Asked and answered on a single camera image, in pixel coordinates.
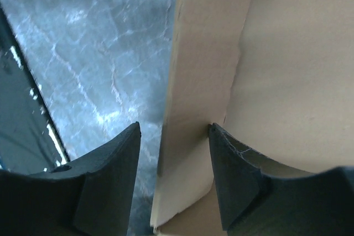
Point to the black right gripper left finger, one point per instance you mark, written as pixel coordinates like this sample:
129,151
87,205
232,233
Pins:
91,195

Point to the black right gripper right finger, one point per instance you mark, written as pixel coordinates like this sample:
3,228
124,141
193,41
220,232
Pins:
260,196

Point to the cardboard box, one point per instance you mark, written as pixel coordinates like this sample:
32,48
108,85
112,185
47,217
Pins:
277,75

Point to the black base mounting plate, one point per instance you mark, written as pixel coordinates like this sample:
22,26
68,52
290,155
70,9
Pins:
29,140

